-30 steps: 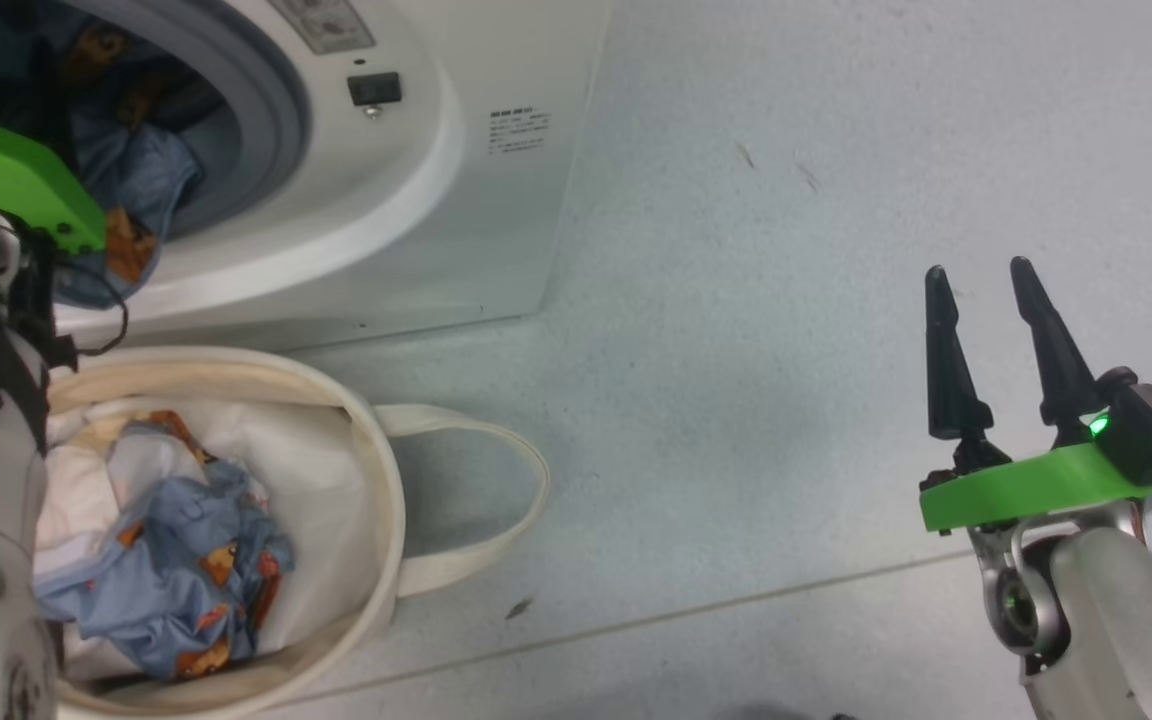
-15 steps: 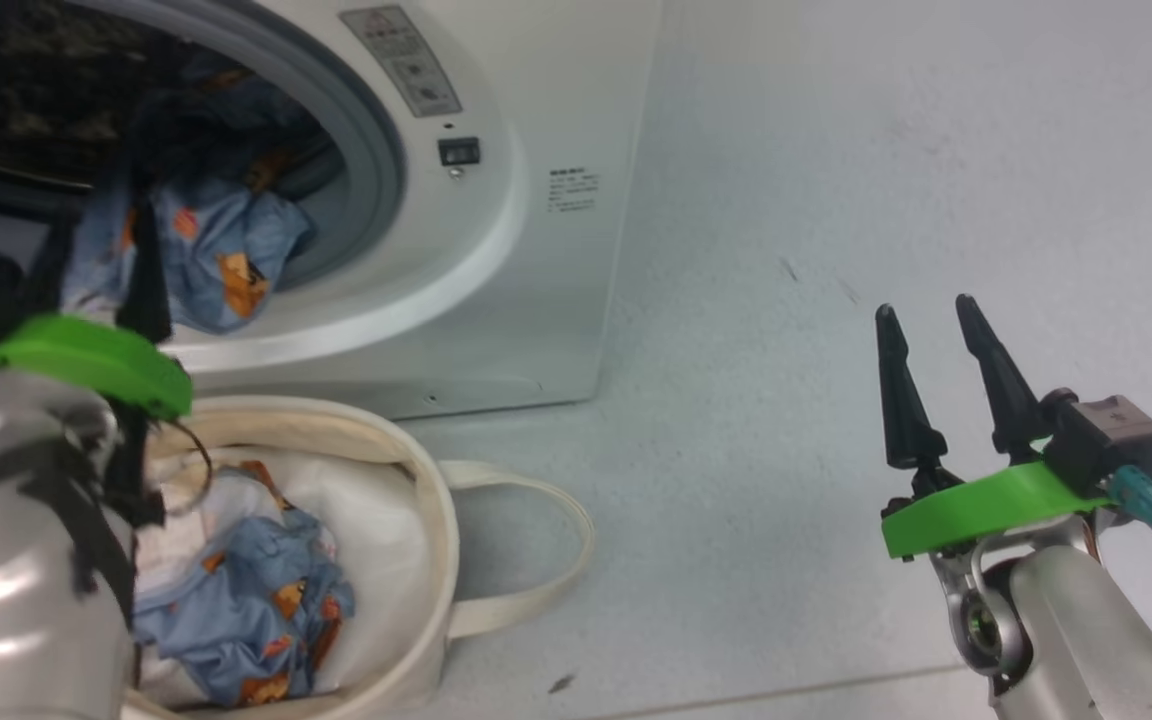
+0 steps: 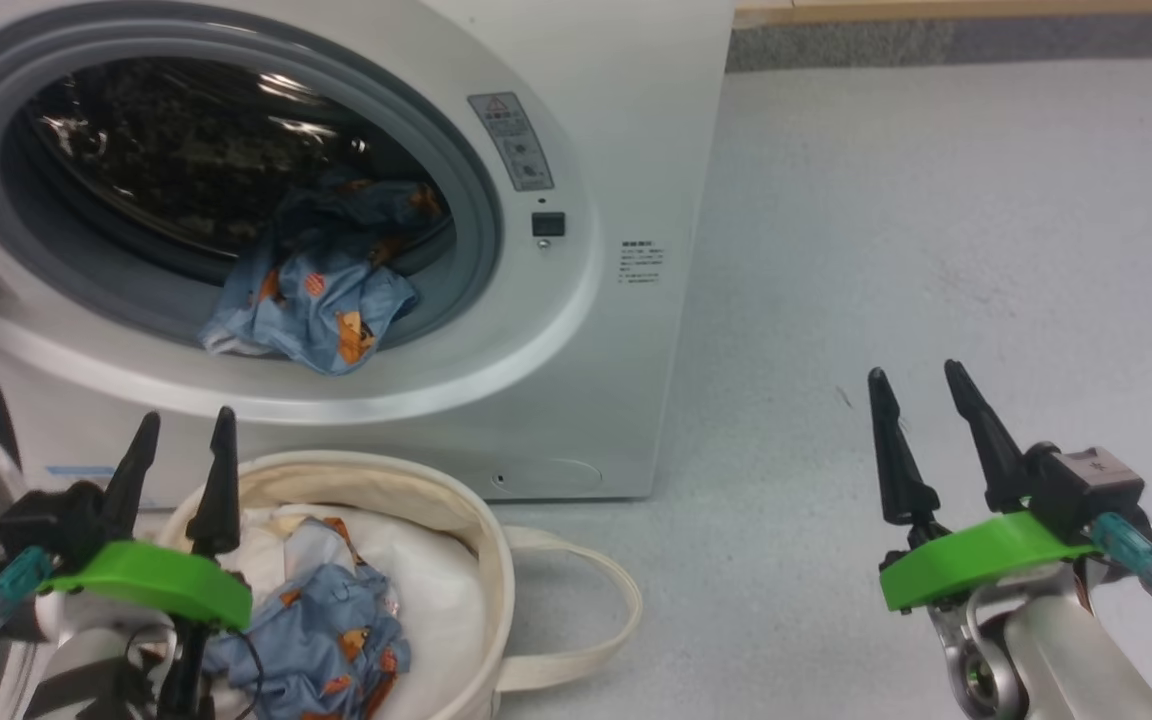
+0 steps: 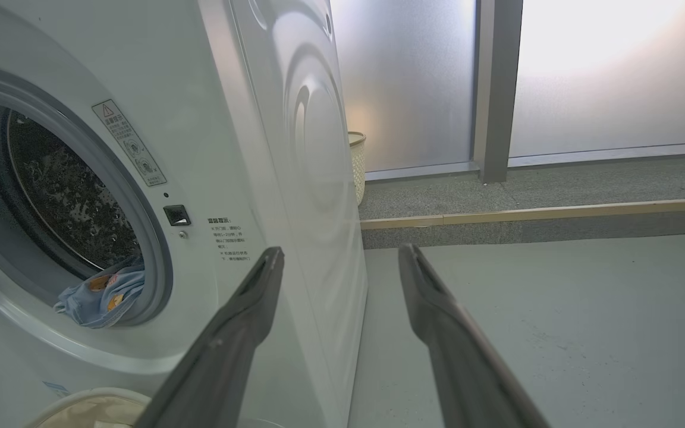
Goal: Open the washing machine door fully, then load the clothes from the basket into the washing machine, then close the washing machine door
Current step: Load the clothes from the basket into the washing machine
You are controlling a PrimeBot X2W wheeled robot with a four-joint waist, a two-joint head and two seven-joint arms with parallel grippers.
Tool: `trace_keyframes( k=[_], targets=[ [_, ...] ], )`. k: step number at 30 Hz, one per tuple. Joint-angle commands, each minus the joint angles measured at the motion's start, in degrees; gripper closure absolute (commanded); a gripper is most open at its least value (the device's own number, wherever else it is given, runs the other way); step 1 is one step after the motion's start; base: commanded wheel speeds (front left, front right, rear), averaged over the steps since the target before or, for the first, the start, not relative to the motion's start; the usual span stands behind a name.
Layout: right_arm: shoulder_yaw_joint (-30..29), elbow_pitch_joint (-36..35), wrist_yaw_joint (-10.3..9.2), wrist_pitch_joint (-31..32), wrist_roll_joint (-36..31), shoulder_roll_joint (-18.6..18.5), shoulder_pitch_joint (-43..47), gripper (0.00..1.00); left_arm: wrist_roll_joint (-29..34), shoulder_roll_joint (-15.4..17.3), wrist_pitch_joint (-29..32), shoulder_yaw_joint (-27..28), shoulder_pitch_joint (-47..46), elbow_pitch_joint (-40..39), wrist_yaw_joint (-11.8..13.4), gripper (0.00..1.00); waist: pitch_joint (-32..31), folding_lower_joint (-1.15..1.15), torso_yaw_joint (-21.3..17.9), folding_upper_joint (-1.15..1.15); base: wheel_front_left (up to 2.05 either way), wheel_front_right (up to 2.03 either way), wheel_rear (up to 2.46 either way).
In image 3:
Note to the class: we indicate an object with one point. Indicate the cream canvas laundry basket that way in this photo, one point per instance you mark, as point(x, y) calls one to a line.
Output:
point(496, 560)

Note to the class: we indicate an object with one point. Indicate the blue garment with cream lining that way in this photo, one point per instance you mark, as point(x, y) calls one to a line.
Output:
point(326, 640)

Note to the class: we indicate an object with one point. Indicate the white cloth basket liner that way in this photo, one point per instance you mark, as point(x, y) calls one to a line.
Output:
point(436, 590)

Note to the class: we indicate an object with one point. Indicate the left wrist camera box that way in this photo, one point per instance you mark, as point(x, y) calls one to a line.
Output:
point(46, 520)

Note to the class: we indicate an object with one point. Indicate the blue garment with orange bears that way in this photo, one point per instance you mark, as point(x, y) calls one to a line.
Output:
point(316, 290)

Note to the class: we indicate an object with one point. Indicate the teal connector left wrist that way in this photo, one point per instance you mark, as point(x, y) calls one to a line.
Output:
point(11, 585)

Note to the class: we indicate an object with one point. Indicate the blue energy label sticker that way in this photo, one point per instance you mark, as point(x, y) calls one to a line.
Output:
point(81, 470)

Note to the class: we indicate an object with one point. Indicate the white front-load washing machine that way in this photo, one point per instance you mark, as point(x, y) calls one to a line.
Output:
point(596, 330)

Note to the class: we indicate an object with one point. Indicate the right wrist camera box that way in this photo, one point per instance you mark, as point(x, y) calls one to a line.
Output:
point(1086, 480)

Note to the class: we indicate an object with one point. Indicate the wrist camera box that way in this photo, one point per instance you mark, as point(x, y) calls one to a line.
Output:
point(1086, 480)
point(46, 520)

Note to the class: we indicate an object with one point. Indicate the teal connector wrist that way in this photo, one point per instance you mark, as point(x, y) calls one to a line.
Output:
point(1131, 550)
point(11, 585)

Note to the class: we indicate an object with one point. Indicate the grey warning sticker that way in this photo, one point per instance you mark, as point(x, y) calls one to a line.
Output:
point(511, 140)

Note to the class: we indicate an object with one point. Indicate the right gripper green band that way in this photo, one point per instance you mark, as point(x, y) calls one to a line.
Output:
point(966, 560)

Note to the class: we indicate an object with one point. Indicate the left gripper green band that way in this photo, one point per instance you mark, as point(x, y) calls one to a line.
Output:
point(156, 585)

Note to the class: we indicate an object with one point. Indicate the teal connector right wrist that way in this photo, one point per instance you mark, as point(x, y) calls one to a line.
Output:
point(1131, 550)

